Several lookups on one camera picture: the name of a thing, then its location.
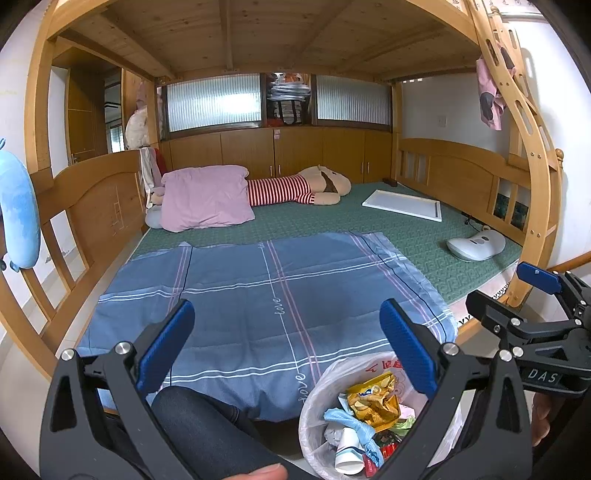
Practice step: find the white hanging garment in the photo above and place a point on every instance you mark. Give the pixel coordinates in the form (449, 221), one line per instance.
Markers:
(148, 170)

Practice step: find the wooden door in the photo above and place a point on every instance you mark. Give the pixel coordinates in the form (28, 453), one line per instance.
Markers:
(83, 124)

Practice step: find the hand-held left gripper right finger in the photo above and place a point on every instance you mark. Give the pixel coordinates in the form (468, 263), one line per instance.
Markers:
(408, 350)

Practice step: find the light green wrapper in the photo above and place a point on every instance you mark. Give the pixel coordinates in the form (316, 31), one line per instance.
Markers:
(407, 422)

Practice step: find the white handheld mite vacuum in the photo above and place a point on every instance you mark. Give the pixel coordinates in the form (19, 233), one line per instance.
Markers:
(475, 244)

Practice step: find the striped-shirt plush toy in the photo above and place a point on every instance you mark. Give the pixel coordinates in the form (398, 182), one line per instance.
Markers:
(277, 191)

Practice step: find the blue plush pillow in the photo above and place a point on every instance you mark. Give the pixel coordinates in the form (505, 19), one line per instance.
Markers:
(16, 207)

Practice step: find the pink pillow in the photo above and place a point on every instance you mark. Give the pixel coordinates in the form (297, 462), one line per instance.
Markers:
(203, 198)

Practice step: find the red hanging garment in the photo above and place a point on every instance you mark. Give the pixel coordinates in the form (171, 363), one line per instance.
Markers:
(160, 161)

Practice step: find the red packet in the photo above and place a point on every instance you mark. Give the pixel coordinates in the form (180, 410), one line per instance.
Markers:
(374, 464)

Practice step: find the orange snack wrapper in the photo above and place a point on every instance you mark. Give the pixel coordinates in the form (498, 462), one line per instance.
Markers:
(374, 404)

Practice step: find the light blue cloth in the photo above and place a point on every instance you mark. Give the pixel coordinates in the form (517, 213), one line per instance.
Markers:
(346, 417)

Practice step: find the white flat board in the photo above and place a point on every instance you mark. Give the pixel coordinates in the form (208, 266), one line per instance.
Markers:
(401, 203)

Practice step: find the frosted glass window panel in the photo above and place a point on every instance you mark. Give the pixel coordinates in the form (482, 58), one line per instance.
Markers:
(212, 101)
(351, 99)

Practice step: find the person's leg in dark pants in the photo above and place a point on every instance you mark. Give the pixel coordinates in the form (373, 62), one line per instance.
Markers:
(207, 429)

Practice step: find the curved wooden ladder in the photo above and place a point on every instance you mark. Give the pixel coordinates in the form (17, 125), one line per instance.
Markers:
(540, 152)

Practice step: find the stacked white plastic bags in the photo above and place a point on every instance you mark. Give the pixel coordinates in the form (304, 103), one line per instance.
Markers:
(288, 87)

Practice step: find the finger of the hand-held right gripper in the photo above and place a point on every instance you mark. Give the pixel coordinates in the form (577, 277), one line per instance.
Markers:
(538, 277)
(494, 318)

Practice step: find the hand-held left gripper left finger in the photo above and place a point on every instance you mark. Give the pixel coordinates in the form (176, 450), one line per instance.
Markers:
(166, 346)

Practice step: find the trash bin with plastic liner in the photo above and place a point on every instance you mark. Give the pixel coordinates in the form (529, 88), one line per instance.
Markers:
(318, 397)

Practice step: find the pink hanging cloth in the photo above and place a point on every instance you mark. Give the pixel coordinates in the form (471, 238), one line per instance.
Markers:
(487, 92)

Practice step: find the white tissue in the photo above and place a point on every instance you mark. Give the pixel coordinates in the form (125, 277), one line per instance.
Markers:
(332, 434)

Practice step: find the white paper cup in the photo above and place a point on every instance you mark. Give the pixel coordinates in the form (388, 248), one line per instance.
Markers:
(348, 454)

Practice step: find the blue checked bed sheet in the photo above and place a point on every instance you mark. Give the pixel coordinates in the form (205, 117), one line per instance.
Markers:
(277, 286)

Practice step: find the pale lavender pillow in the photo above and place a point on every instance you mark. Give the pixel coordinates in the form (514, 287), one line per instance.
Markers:
(154, 218)

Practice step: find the person's left hand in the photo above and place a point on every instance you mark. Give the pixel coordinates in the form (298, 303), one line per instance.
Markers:
(261, 473)

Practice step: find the wooden wall cabinet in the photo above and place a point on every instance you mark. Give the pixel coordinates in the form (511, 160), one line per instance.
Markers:
(300, 147)

